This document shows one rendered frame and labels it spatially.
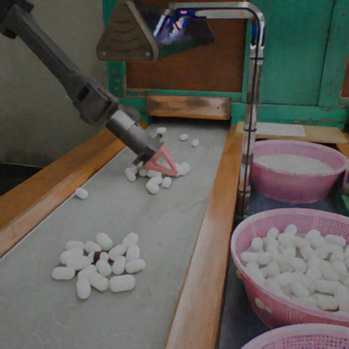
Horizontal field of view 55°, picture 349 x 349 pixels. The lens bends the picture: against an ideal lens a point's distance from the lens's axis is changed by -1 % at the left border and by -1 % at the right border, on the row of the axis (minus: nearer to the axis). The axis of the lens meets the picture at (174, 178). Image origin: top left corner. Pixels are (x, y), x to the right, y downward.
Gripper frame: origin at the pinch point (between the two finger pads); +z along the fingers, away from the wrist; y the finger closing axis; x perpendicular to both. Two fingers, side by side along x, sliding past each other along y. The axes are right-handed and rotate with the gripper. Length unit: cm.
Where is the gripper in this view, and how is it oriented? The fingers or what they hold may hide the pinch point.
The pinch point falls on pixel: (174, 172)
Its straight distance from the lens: 82.8
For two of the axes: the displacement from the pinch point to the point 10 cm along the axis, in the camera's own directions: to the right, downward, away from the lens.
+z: 7.4, 6.6, 1.2
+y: 2.1, -4.0, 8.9
